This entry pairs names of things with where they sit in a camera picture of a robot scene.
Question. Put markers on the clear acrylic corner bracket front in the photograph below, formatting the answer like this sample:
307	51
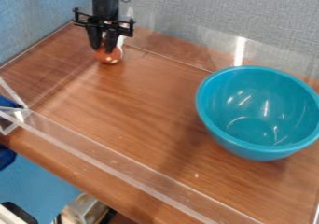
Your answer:
13	109

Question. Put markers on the clear acrylic barrier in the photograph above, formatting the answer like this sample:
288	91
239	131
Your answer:
212	50
161	187

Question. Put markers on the blue plastic bowl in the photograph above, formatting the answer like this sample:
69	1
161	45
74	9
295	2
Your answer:
259	111

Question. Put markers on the clear acrylic back barrier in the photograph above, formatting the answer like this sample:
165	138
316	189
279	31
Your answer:
212	50

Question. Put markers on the blue cloth object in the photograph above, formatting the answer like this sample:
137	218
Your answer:
6	154

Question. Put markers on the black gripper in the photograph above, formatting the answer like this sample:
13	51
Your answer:
121	25

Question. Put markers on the clear acrylic corner bracket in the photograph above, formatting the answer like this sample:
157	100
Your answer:
13	109
131	16

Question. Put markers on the brown toy mushroom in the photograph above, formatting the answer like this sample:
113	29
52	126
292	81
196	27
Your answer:
113	57

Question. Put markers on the clear acrylic front barrier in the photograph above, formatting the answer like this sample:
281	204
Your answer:
161	187

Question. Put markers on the grey metal frame below table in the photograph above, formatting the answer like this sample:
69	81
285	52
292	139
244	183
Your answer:
85	210

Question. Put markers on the clear acrylic corner bracket back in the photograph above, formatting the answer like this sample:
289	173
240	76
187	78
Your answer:
131	16

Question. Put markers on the black and white object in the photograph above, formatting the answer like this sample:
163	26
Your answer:
14	215

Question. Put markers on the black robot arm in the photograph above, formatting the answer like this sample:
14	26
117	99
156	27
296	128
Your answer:
106	9

